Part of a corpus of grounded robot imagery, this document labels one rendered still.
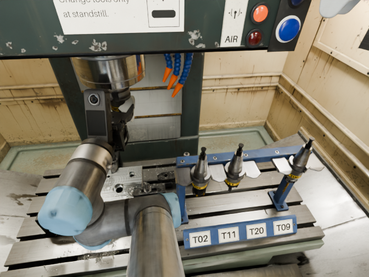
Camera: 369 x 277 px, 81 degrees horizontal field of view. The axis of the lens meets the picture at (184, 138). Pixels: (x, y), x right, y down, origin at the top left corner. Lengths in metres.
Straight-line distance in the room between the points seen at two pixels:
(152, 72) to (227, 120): 0.94
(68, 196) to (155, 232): 0.15
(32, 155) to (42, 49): 1.62
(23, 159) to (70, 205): 1.58
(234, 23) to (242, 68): 1.26
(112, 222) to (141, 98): 0.75
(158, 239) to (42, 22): 0.32
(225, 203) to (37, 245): 0.76
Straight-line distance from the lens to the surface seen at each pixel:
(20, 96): 1.74
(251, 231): 0.93
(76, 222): 0.39
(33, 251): 1.05
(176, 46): 0.34
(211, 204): 1.00
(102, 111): 0.47
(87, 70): 0.51
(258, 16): 0.35
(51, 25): 0.35
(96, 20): 0.33
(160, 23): 0.32
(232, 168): 0.68
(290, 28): 0.37
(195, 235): 0.87
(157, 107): 1.14
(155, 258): 0.30
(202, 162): 0.62
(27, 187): 1.55
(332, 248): 1.25
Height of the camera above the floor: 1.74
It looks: 41 degrees down
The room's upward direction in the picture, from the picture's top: 1 degrees clockwise
